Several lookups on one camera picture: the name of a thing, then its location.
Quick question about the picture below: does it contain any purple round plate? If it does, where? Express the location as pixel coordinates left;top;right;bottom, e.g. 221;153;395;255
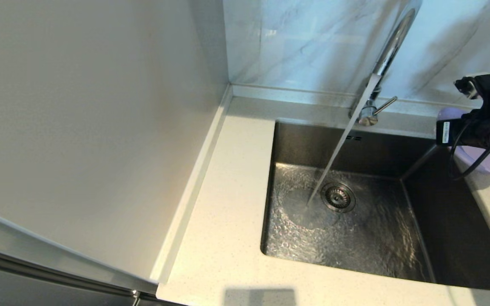
439;107;490;177

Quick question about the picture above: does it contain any chrome gooseneck kitchen faucet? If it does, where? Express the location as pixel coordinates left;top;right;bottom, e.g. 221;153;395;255
349;0;423;127

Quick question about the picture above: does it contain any stainless steel sink basin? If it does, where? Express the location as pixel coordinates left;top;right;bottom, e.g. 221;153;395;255
260;120;490;289

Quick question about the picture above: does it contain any running water stream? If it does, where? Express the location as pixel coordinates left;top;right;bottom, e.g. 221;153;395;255
307;73;382;207

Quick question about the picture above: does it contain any round metal drain strainer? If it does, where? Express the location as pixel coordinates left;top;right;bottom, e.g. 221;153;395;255
321;183;356;213

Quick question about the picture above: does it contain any tall white-sided grey cabinet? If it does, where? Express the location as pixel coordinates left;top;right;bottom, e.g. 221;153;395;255
0;0;232;306

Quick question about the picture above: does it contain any chrome cabinet trim bar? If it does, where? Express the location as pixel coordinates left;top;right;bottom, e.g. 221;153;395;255
0;240;141;298

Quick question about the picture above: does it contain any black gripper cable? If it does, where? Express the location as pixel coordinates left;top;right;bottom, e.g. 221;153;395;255
448;121;490;180

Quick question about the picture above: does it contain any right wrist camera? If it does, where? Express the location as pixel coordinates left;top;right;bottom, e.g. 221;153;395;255
454;76;483;100

